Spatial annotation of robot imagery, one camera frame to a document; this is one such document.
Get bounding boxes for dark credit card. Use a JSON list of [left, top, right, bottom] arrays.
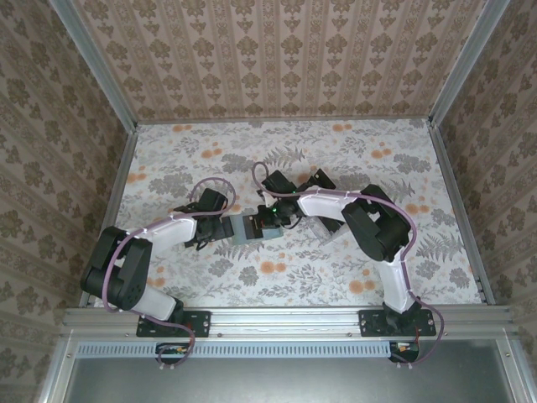
[[244, 214, 264, 237]]

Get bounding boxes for grey-blue cloth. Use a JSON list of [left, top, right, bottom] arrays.
[[229, 213, 284, 246]]

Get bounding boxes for floral patterned table cover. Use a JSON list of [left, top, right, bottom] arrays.
[[102, 118, 483, 307]]

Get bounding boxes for small electronics board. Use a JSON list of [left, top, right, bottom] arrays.
[[388, 340, 421, 363], [155, 342, 190, 364]]

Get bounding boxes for grey metal sheet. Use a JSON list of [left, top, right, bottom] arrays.
[[66, 340, 511, 403]]

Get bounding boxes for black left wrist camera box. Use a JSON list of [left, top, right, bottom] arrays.
[[196, 187, 228, 212]]

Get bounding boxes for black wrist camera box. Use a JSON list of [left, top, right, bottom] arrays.
[[196, 187, 228, 212], [262, 169, 296, 193]]

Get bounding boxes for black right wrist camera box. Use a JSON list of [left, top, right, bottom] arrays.
[[262, 169, 296, 193]]

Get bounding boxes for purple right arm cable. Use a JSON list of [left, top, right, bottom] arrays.
[[250, 162, 441, 370]]

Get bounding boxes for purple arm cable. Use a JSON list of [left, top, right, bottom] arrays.
[[250, 162, 441, 370], [102, 178, 236, 374]]

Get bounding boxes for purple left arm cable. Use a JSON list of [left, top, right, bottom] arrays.
[[102, 178, 236, 374]]

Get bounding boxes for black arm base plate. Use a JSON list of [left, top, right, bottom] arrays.
[[358, 309, 436, 338], [136, 309, 211, 339]]

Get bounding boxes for aluminium side rail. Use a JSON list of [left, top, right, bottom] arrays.
[[427, 119, 498, 307], [79, 123, 140, 310]]

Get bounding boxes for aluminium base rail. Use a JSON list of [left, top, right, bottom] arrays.
[[62, 306, 519, 339]]

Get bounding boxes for grey slotted cable duct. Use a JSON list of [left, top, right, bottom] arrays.
[[77, 340, 395, 359]]

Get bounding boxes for aluminium frame post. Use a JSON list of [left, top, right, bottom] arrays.
[[427, 0, 504, 127], [48, 0, 140, 133]]

